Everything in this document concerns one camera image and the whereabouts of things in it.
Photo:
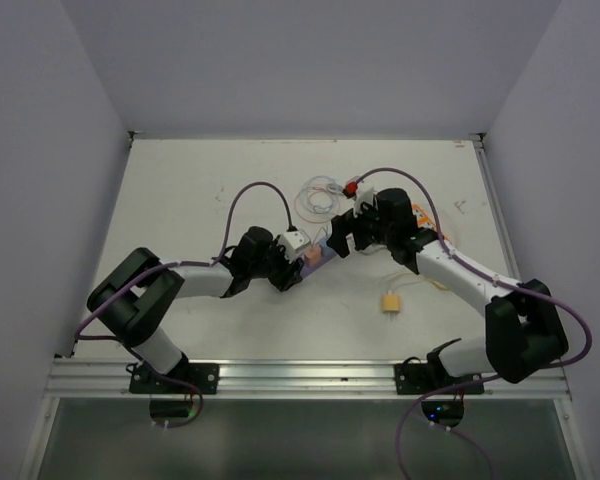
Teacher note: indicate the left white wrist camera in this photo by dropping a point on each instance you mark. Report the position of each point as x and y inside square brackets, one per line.
[294, 244]

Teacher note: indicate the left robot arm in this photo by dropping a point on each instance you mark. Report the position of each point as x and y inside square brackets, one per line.
[134, 299]

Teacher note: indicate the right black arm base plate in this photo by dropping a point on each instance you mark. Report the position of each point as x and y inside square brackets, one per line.
[415, 376]

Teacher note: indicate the purple power strip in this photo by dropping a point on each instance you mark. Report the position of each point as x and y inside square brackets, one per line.
[328, 254]

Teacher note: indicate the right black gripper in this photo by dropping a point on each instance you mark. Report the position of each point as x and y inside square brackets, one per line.
[344, 225]

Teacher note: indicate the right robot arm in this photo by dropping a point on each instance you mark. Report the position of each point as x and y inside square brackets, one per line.
[522, 329]

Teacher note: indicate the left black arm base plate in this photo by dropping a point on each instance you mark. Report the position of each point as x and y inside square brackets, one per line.
[202, 375]

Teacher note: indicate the orange power strip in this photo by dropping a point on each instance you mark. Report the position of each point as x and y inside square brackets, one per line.
[424, 220]

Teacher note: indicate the aluminium front rail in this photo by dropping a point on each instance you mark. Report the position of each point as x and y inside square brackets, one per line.
[110, 378]

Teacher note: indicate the pink plug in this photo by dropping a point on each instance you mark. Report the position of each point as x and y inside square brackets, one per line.
[313, 256]

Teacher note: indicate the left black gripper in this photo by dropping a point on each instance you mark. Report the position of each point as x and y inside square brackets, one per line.
[290, 272]

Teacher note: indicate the yellow usb charger plug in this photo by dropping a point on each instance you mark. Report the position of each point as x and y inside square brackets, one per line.
[391, 303]

